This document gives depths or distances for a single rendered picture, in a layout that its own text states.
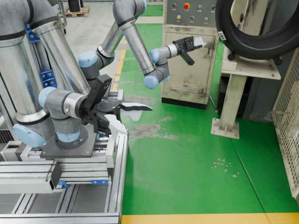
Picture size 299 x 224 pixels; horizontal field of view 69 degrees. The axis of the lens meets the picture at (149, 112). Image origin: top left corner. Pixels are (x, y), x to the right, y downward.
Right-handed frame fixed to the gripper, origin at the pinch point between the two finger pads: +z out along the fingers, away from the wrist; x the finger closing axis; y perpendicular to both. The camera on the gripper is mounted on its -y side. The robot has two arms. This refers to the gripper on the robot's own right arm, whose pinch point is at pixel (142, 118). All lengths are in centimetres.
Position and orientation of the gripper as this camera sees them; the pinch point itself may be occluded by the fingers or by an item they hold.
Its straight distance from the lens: 58.5
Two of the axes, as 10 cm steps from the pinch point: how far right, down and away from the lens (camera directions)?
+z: 9.1, 2.4, -3.4
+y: -0.6, 8.8, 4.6
